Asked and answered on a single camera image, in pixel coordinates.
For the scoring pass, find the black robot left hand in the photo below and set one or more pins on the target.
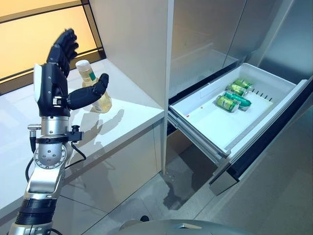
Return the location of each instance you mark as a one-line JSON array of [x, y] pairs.
[[52, 83]]

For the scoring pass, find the yellow tea plastic bottle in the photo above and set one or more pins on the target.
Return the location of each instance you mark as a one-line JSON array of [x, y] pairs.
[[84, 71]]

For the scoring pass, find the white fridge drawer steel front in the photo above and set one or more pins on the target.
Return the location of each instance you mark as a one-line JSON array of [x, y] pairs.
[[200, 115]]

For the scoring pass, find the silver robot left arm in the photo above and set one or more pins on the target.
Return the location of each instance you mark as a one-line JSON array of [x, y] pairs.
[[46, 154]]

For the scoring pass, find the stainless steel fridge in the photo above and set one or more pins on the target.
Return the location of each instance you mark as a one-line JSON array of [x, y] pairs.
[[195, 29]]

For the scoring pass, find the tall white cabinet panel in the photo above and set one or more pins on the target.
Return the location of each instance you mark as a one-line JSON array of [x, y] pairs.
[[134, 36]]

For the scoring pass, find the black robot left foot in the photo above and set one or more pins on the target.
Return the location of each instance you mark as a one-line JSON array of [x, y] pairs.
[[144, 218]]

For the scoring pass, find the light green drink can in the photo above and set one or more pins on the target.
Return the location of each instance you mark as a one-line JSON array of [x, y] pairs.
[[243, 84], [226, 102], [236, 89]]

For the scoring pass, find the dark green drink can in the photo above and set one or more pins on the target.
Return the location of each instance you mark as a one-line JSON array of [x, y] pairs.
[[240, 100]]

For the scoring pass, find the grey robot torso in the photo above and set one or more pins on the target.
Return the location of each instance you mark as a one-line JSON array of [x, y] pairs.
[[183, 228]]

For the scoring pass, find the brushed steel side panel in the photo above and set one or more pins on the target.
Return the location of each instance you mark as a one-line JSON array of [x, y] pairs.
[[281, 36]]

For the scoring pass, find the orange window with dark frame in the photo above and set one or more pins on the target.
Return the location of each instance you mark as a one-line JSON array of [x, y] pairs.
[[29, 36]]

